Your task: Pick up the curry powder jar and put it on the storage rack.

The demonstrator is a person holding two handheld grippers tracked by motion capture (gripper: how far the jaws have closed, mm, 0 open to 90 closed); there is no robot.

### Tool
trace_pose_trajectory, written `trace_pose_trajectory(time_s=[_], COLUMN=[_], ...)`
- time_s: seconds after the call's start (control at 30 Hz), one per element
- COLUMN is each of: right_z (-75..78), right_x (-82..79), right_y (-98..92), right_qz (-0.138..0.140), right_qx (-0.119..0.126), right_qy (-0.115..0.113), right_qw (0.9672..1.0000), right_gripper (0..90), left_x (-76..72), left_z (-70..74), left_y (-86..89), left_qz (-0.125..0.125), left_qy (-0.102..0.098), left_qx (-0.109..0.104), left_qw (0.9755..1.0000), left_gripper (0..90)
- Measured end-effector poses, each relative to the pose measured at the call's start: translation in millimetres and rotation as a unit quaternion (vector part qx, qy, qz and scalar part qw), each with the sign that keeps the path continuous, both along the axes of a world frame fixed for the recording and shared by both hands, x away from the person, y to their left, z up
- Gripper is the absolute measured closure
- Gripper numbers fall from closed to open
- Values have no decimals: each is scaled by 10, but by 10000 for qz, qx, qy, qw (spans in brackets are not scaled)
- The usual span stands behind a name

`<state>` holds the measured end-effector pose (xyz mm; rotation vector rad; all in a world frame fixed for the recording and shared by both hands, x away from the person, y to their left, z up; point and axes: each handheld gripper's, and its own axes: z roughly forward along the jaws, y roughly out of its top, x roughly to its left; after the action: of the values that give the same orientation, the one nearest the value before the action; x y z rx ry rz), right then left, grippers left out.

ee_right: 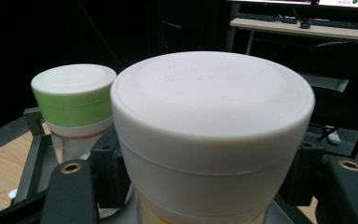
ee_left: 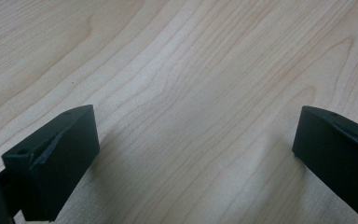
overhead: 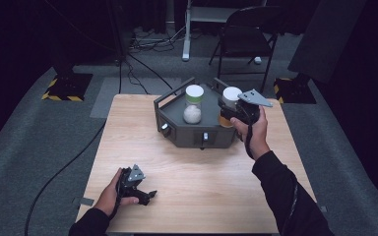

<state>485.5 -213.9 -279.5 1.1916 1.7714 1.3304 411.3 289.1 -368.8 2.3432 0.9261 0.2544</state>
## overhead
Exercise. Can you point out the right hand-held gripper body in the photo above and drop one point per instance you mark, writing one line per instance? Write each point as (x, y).
(249, 109)

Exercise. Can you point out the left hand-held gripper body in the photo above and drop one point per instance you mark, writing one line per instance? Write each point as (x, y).
(130, 180)

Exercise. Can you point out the white-lidded jar of orange powder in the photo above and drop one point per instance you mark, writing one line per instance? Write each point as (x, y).
(231, 95)

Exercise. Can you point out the green-banded jar of white powder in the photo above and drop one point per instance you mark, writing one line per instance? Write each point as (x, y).
(193, 105)

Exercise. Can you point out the dark grey corner rack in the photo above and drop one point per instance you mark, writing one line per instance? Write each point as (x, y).
(177, 113)

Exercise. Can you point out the person's left hand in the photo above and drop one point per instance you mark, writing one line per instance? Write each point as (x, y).
(108, 198)

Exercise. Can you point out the person's right hand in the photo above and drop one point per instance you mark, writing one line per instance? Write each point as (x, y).
(257, 137)

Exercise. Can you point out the black stand striped base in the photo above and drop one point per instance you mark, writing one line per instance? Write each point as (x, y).
(69, 86)
(295, 91)

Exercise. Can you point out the grey tape strip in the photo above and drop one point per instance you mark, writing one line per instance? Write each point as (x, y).
(323, 208)
(86, 201)

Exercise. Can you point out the white desk foot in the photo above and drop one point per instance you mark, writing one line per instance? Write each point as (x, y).
(258, 60)

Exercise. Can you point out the black folding chair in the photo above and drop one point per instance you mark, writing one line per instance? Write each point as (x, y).
(246, 36)

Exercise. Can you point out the grey floor mat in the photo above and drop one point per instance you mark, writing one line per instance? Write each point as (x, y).
(134, 86)

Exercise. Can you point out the grey leaning panel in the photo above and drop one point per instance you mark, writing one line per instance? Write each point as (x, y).
(325, 36)

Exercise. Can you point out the black tripod stand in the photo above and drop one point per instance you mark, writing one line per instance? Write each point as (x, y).
(118, 29)

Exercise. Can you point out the white desk frame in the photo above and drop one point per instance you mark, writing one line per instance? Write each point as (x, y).
(186, 32)

